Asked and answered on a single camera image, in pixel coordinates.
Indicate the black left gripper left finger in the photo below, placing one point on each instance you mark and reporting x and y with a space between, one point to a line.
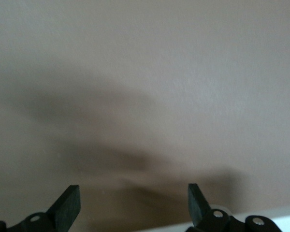
65 207

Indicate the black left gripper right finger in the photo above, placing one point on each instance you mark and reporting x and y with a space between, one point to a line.
198 205

